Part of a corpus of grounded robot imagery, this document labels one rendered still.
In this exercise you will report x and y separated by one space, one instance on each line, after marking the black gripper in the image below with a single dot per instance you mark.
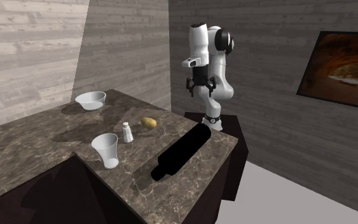
201 76

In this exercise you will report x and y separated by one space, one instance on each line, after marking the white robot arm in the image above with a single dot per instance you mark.
219 80

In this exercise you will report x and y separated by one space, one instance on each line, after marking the yellow potato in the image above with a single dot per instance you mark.
148 123

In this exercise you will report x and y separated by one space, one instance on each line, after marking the black bottle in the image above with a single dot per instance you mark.
183 150

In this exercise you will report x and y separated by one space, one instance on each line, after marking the white salt shaker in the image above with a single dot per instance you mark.
127 134

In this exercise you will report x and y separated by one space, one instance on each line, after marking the white bowl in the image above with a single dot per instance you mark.
91 100

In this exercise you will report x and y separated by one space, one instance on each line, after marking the white cup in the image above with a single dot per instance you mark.
106 149

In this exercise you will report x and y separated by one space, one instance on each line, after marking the framed cave wall picture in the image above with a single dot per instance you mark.
340 69

